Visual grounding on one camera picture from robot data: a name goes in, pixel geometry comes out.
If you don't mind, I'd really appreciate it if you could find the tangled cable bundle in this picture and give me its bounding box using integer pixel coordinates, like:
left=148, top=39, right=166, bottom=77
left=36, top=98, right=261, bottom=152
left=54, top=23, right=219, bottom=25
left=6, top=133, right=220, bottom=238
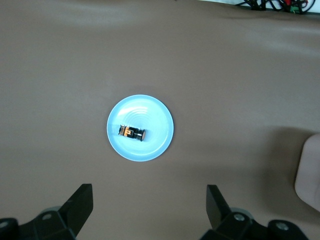
left=238, top=0, right=317, bottom=14

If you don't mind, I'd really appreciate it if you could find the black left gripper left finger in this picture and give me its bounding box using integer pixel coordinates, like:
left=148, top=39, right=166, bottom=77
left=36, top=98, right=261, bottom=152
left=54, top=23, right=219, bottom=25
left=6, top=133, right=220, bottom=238
left=0, top=183, right=94, bottom=240

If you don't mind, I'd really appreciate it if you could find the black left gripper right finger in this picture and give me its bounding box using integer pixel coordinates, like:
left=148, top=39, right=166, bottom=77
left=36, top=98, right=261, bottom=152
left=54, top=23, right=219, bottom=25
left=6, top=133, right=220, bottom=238
left=206, top=184, right=308, bottom=240

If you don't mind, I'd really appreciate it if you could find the light blue round plate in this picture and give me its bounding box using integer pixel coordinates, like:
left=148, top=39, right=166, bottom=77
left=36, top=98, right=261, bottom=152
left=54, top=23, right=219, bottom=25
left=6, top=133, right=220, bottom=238
left=106, top=94, right=175, bottom=163

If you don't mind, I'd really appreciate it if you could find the orange black push-button switch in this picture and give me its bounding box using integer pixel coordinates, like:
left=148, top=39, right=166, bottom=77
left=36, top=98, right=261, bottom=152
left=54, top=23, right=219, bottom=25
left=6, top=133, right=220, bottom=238
left=117, top=124, right=147, bottom=143

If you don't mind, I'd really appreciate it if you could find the pink storage box white lid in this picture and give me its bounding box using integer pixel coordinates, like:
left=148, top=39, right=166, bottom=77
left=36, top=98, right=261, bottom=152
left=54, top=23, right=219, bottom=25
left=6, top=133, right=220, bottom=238
left=294, top=133, right=320, bottom=213

